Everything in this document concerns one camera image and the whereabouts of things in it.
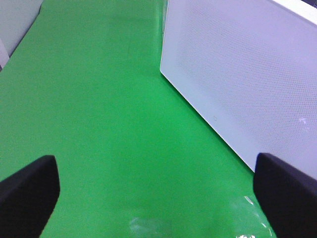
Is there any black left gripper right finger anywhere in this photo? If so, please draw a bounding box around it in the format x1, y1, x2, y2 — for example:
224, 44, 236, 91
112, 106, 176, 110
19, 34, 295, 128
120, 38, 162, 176
253, 153, 317, 238

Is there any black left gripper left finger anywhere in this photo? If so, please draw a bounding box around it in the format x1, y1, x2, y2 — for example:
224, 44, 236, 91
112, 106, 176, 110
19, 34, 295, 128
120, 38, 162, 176
0, 155, 60, 238

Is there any white microwave door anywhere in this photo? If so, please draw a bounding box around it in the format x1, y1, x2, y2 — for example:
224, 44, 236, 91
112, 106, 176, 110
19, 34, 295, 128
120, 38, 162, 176
160, 0, 317, 178

